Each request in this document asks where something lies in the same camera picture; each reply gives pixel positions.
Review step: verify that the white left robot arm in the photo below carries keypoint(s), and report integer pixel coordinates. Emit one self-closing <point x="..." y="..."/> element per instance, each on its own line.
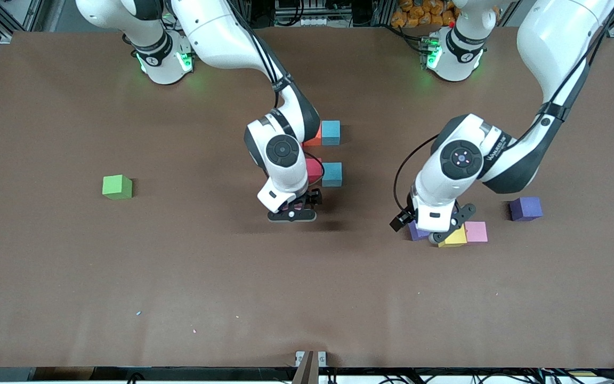
<point x="552" y="32"/>

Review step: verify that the orange foam cube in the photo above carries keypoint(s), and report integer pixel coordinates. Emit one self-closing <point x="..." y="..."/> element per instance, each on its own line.
<point x="315" y="141"/>

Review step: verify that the purple foam cube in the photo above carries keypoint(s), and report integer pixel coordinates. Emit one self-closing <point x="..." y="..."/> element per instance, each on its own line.
<point x="525" y="208"/>
<point x="418" y="233"/>

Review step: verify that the yellow foam cube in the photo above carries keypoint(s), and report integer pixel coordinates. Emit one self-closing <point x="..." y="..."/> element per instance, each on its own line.
<point x="456" y="239"/>

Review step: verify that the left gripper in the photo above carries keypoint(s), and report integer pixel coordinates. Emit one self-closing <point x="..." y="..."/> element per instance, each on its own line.
<point x="401" y="219"/>

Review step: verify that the white power strip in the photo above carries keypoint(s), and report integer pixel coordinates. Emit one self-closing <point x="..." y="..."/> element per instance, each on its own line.
<point x="312" y="21"/>

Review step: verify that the brown table cover sheet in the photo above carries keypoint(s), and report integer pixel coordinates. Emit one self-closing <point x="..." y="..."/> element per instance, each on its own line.
<point x="307" y="293"/>

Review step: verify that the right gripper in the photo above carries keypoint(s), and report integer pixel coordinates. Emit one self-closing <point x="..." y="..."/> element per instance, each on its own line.
<point x="313" y="198"/>

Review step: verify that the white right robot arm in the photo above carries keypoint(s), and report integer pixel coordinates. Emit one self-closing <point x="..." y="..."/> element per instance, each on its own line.
<point x="221" y="32"/>

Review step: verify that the blue foam cube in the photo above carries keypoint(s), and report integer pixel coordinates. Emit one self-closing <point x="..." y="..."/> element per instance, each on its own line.
<point x="332" y="174"/>
<point x="331" y="133"/>

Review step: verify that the green foam cube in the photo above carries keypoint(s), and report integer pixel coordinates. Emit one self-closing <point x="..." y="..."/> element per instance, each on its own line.
<point x="116" y="188"/>

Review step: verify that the metal table edge bracket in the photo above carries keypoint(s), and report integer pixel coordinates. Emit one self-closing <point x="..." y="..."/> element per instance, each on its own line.
<point x="300" y="356"/>

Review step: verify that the red foam cube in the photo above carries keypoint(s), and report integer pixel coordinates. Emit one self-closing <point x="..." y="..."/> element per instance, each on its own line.
<point x="315" y="169"/>

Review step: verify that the pink foam cube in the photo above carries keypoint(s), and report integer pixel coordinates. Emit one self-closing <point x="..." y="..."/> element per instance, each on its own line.
<point x="298" y="206"/>
<point x="476" y="231"/>

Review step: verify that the orange objects pile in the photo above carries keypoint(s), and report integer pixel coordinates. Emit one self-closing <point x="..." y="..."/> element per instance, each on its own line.
<point x="413" y="16"/>

